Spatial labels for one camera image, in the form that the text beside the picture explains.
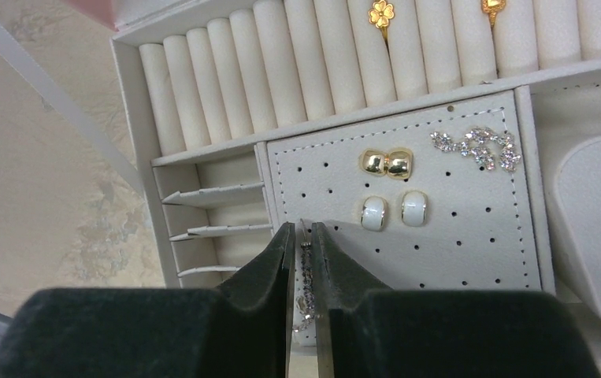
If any rhinestone earring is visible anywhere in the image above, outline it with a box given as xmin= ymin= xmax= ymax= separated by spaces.
xmin=293 ymin=219 xmax=316 ymax=333
xmin=429 ymin=127 xmax=522 ymax=173

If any gold flower ring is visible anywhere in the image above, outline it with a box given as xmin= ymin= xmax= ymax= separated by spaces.
xmin=368 ymin=0 xmax=396 ymax=43

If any white stud earring left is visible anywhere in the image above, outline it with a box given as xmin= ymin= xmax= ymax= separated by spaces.
xmin=360 ymin=196 xmax=388 ymax=232

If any gold stud earring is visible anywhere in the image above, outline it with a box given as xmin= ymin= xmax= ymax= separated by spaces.
xmin=387 ymin=148 xmax=414 ymax=180
xmin=359 ymin=149 xmax=388 ymax=176

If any pink jewelry box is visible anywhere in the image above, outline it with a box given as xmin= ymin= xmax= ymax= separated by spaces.
xmin=72 ymin=1 xmax=601 ymax=361

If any white stud earring right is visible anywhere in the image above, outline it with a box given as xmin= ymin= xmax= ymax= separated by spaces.
xmin=401 ymin=191 xmax=428 ymax=227

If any gold stud earring right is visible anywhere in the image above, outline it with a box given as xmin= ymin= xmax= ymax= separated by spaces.
xmin=387 ymin=148 xmax=414 ymax=180

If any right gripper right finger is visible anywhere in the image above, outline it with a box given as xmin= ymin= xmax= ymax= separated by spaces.
xmin=310 ymin=223 xmax=600 ymax=377

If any gold stud earring left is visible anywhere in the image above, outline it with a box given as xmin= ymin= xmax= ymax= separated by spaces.
xmin=359 ymin=149 xmax=388 ymax=176

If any rhinestone earring in box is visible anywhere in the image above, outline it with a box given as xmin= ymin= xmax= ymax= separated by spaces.
xmin=429 ymin=127 xmax=522 ymax=173

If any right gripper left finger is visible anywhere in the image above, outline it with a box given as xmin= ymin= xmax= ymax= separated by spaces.
xmin=0 ymin=223 xmax=296 ymax=377

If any white stud earring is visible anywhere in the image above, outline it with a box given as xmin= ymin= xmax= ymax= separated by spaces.
xmin=360 ymin=196 xmax=388 ymax=232
xmin=401 ymin=191 xmax=428 ymax=227

